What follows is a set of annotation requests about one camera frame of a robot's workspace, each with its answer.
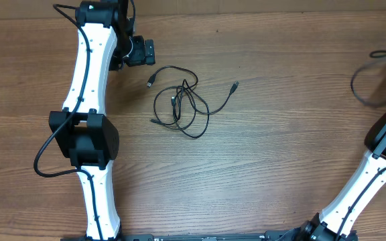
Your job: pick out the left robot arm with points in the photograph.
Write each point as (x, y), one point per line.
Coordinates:
(82, 130)

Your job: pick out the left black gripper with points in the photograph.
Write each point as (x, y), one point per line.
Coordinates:
(142, 57)

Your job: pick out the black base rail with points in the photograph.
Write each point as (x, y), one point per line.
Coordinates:
(206, 237)

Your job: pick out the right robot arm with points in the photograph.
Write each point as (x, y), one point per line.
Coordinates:
(336, 220)

